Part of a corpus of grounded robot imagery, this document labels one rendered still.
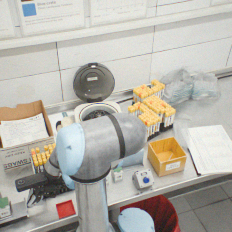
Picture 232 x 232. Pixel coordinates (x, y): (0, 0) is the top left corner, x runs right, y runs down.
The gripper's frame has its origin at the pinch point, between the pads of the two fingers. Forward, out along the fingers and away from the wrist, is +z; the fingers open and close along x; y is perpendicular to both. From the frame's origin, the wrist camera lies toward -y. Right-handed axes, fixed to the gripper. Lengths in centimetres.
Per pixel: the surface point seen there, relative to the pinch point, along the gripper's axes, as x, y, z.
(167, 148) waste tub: 10, 60, -32
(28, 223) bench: -4.7, 1.5, 4.7
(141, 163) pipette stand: 7, 48, -23
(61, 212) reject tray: -5.1, 12.8, -2.1
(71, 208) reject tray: -4.5, 16.6, -4.3
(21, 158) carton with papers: 25.0, 0.8, -1.4
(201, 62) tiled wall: 59, 96, -64
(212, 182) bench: 25, 133, -1
